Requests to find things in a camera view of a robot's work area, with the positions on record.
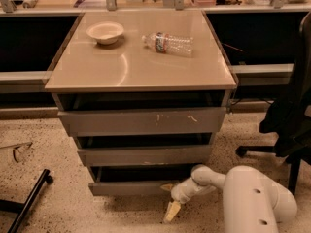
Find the grey middle drawer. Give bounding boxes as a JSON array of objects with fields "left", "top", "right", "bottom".
[{"left": 74, "top": 133, "right": 214, "bottom": 166}]

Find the black office chair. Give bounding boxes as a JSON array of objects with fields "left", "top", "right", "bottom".
[{"left": 236, "top": 13, "right": 311, "bottom": 194}]

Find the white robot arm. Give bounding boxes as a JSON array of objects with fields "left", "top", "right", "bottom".
[{"left": 162, "top": 164, "right": 297, "bottom": 233}]

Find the clear plastic water bottle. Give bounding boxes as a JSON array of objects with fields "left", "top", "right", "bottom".
[{"left": 142, "top": 32, "right": 193, "bottom": 57}]

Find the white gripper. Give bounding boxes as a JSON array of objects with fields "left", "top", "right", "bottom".
[{"left": 160, "top": 178, "right": 216, "bottom": 223}]

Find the white paper bowl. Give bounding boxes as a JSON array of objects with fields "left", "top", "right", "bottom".
[{"left": 86, "top": 21, "right": 124, "bottom": 45}]

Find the grey top drawer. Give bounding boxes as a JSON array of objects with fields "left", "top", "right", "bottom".
[{"left": 56, "top": 90, "right": 226, "bottom": 137}]

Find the grey drawer cabinet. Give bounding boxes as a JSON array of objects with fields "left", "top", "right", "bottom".
[{"left": 44, "top": 10, "right": 238, "bottom": 197}]

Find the grey bottom drawer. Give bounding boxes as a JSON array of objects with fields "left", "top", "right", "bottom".
[{"left": 88, "top": 164, "right": 193, "bottom": 196}]

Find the grey drawer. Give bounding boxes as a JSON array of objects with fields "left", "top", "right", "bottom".
[
  {"left": 56, "top": 90, "right": 226, "bottom": 137},
  {"left": 74, "top": 133, "right": 214, "bottom": 166},
  {"left": 88, "top": 164, "right": 193, "bottom": 196}
]

